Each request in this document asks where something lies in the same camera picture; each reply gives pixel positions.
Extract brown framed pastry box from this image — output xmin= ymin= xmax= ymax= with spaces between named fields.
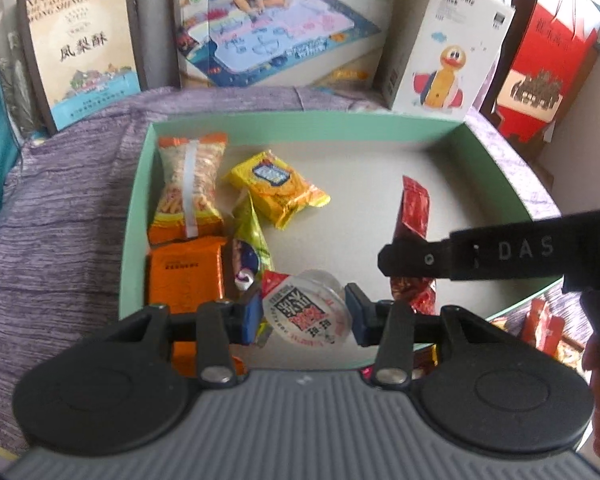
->
xmin=16 ymin=0 xmax=148 ymax=133

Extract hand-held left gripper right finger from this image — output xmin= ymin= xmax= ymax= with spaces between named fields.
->
xmin=345 ymin=283 xmax=501 ymax=391

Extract white duck toy box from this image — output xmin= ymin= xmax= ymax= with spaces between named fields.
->
xmin=372 ymin=0 xmax=517 ymax=122

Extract orange clear stick snack packet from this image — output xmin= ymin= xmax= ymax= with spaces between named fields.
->
xmin=147 ymin=132 xmax=229 ymax=246

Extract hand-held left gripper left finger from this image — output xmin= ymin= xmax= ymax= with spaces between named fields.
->
xmin=116 ymin=290 xmax=265 ymax=390

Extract crinkly red snack packet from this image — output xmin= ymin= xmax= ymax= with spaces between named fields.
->
xmin=389 ymin=175 xmax=438 ymax=316

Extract green cardboard box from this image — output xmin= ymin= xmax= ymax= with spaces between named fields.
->
xmin=117 ymin=112 xmax=563 ymax=372

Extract play mat picture box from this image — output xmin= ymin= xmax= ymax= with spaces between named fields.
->
xmin=170 ymin=0 xmax=406 ymax=107

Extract yellow cracker packet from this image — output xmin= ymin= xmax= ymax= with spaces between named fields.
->
xmin=223 ymin=150 xmax=331 ymax=231

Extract clear jelly cup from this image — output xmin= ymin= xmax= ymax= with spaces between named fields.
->
xmin=261 ymin=269 xmax=354 ymax=347

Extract red striped snack packet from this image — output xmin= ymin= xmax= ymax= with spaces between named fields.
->
xmin=526 ymin=298 xmax=567 ymax=357

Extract flat orange snack packet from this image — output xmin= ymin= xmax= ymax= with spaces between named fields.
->
xmin=145 ymin=236 xmax=246 ymax=377

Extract green yellow triangular packet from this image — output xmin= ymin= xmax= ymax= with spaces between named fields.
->
xmin=229 ymin=192 xmax=277 ymax=348

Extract red gift bag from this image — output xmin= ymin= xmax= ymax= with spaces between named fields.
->
xmin=495 ymin=0 xmax=600 ymax=143

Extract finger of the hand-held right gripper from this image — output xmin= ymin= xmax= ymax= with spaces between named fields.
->
xmin=377 ymin=239 xmax=454 ymax=279

